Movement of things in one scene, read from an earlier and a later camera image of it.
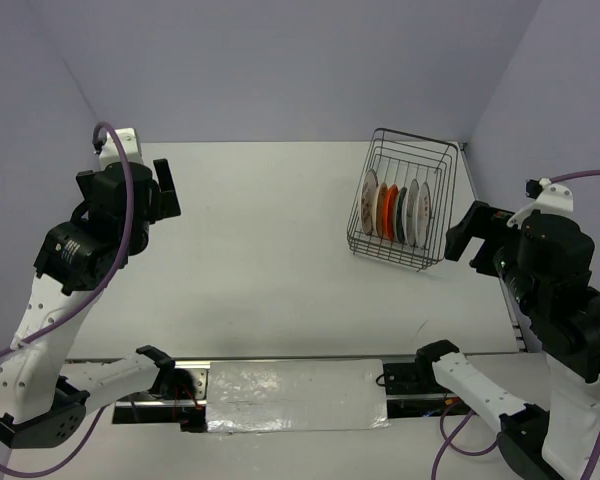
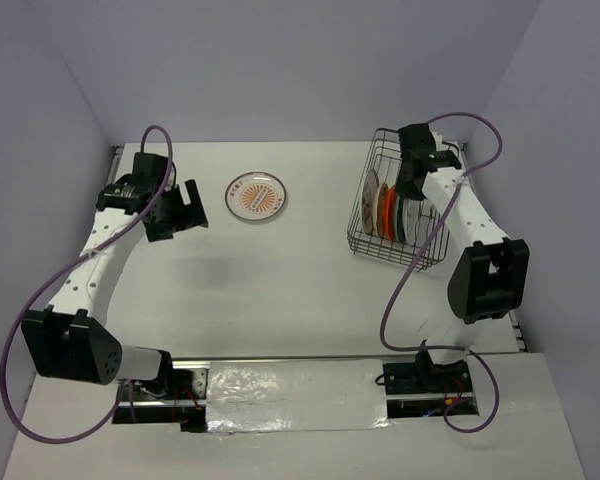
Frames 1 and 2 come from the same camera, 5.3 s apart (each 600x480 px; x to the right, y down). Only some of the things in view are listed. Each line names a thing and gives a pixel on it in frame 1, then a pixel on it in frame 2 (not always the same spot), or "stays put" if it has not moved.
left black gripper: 165,202 to 188,216
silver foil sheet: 274,396 stays put
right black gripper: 483,219 to 402,189
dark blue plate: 399,217 stays put
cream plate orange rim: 380,209 stays put
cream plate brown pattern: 367,192 stays put
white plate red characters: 412,211 stays put
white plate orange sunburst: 424,214 to 255,196
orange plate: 391,211 stays put
